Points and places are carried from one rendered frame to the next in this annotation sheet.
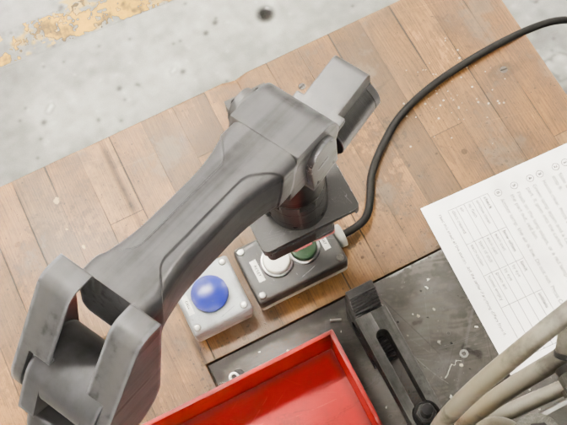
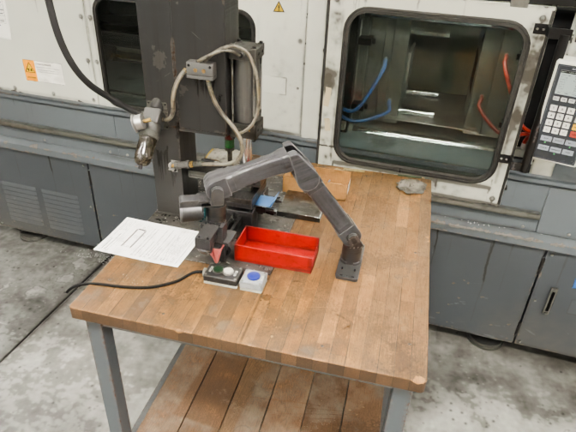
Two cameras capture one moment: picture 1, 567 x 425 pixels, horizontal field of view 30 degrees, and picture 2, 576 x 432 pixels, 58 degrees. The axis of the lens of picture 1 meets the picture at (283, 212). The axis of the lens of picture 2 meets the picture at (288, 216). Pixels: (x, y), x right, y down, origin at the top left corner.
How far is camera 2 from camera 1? 1.58 m
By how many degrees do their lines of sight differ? 78
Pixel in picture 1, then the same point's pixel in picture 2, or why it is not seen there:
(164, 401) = (289, 275)
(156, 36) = not seen: outside the picture
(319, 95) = (195, 198)
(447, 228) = (177, 260)
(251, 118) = (222, 177)
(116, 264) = (280, 154)
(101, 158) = (245, 338)
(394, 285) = (205, 260)
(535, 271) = (171, 243)
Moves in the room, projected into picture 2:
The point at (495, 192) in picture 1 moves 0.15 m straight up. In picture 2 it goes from (155, 259) to (151, 219)
